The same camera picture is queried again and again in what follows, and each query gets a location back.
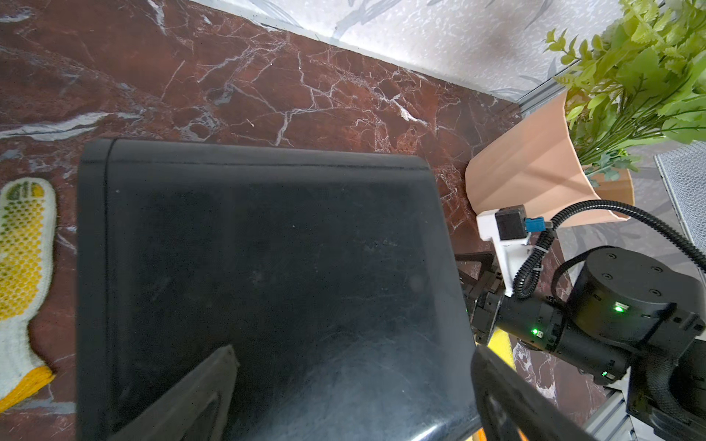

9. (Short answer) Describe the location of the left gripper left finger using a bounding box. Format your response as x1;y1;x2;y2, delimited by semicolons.
110;345;239;441

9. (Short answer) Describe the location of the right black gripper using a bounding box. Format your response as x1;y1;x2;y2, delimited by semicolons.
457;246;705;385

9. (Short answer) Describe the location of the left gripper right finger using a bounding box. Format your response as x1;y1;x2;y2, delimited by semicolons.
471;345;592;441

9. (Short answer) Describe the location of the bright yellow foam sponge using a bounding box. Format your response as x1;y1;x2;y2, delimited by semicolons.
487;329;516;370

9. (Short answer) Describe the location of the black drawer unit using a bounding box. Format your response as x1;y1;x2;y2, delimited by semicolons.
76;139;480;440

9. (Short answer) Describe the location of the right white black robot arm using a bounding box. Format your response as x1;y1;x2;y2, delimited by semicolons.
457;246;705;440

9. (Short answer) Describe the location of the beige plant pot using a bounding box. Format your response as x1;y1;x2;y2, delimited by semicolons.
465;93;635;220

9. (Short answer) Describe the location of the green artificial plant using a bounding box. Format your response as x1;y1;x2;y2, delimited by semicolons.
545;1;705;187

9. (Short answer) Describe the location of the yellow work glove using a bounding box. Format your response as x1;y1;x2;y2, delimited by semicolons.
1;178;57;412

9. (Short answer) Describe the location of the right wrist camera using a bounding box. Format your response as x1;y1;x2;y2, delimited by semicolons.
476;205;553;298

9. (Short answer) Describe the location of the white wire mesh basket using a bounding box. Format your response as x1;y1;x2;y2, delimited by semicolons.
655;141;705;254

